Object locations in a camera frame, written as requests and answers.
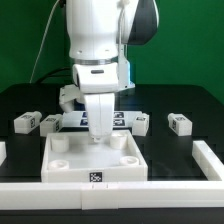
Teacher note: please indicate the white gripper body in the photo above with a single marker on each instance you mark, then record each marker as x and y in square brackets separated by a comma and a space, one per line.
[89, 79]

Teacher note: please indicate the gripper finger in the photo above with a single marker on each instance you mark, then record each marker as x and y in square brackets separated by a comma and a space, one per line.
[100, 114]

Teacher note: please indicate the white U-shaped fence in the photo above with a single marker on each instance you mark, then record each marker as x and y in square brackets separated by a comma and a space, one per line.
[151, 194]

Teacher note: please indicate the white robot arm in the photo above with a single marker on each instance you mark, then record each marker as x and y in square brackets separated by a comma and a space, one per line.
[99, 31]

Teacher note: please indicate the white tag sheet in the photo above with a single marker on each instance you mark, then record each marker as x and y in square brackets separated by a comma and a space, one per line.
[122, 119]

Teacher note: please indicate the white square tabletop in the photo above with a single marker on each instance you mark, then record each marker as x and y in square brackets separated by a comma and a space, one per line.
[76, 157]

